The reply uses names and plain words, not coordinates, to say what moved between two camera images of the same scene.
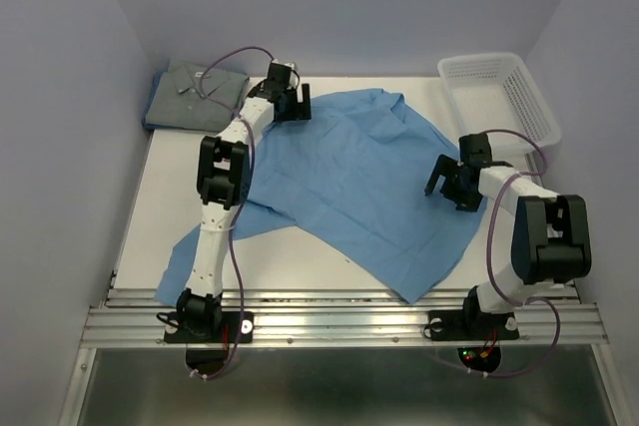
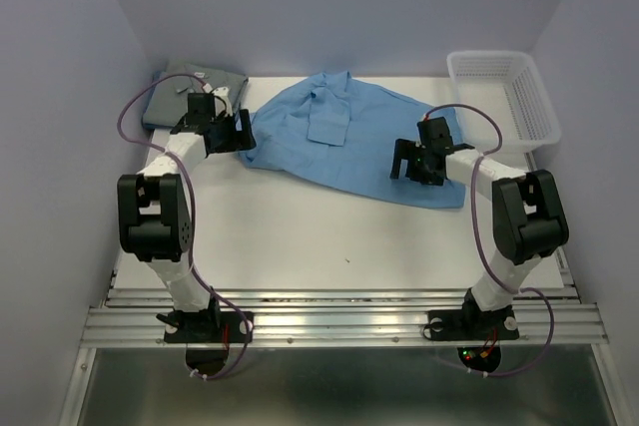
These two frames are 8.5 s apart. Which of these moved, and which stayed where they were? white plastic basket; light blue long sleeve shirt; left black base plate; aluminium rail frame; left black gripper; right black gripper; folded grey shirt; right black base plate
Moved: right black gripper; light blue long sleeve shirt; left black gripper
Stayed: right black base plate; folded grey shirt; left black base plate; white plastic basket; aluminium rail frame
